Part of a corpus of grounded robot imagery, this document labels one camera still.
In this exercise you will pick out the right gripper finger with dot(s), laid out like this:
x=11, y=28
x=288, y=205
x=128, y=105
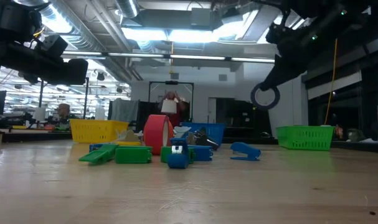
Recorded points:
x=285, y=73

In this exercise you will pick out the dark blue tape roll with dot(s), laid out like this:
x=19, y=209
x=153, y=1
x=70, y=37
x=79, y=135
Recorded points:
x=253, y=98

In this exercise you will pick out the blue stapler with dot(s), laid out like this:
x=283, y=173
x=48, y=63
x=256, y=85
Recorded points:
x=177, y=161
x=246, y=150
x=93, y=147
x=202, y=153

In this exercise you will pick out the grey staple remover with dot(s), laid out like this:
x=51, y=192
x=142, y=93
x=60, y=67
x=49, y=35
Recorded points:
x=129, y=137

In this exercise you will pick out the yellow stapler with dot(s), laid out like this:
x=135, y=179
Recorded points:
x=129, y=143

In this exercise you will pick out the light blue staple remover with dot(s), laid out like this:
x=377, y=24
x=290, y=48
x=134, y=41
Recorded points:
x=182, y=130

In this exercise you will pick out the red tape roll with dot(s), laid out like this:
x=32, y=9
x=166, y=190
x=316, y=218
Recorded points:
x=154, y=133

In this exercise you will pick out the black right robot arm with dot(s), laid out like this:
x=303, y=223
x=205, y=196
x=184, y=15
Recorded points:
x=347, y=18

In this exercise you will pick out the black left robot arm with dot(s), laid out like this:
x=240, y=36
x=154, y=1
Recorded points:
x=14, y=18

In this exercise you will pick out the person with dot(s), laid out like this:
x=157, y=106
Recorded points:
x=177, y=117
x=63, y=112

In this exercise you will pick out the black stand pole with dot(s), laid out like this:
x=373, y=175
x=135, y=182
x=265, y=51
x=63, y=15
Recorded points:
x=86, y=99

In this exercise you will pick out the wooden background desk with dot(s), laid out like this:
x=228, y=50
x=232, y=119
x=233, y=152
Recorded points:
x=26, y=130

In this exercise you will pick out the black cabinets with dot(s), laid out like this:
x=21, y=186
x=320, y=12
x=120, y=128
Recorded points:
x=241, y=115

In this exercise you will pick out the green plastic basket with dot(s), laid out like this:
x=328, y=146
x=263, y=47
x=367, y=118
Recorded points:
x=304, y=138

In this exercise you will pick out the yellow plastic basket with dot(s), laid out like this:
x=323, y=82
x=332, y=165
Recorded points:
x=95, y=130

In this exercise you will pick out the grey cloth cover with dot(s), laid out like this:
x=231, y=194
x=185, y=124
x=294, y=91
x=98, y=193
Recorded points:
x=124, y=110

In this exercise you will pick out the blue plastic basket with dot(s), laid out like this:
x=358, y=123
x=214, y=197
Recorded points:
x=215, y=130

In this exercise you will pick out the ceiling light strip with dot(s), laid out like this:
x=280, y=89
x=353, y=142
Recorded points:
x=195, y=57

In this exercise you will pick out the grey ceiling ventilation box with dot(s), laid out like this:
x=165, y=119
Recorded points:
x=201, y=17

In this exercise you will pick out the white lampshade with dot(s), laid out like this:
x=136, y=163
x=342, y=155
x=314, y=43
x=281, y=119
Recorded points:
x=169, y=106

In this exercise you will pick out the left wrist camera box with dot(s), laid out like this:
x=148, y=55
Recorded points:
x=53, y=45

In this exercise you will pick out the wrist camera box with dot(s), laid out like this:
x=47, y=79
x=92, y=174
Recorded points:
x=53, y=45
x=273, y=32

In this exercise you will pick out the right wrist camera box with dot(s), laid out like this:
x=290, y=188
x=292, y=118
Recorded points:
x=273, y=32

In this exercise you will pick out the large metal ventilation duct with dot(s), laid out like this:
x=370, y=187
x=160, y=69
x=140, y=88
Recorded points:
x=67, y=18

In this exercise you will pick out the round metal ventilation duct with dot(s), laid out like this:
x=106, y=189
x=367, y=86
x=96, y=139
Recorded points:
x=128, y=7

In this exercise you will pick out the black background rig frame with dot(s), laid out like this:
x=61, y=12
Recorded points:
x=171, y=82

